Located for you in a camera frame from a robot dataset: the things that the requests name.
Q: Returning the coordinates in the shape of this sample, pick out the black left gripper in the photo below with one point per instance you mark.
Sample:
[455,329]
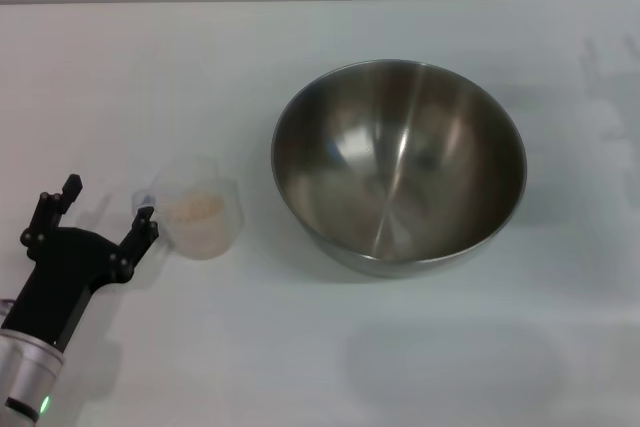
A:
[70,267]

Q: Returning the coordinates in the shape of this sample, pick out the clear plastic measuring cup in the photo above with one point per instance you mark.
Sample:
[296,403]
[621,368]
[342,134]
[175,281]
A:
[205,237]

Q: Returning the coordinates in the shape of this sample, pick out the white rice grains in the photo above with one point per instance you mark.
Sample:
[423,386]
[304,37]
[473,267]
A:
[196,209]

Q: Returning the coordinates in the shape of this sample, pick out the stainless steel bowl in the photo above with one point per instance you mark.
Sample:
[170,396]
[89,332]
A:
[400,172]

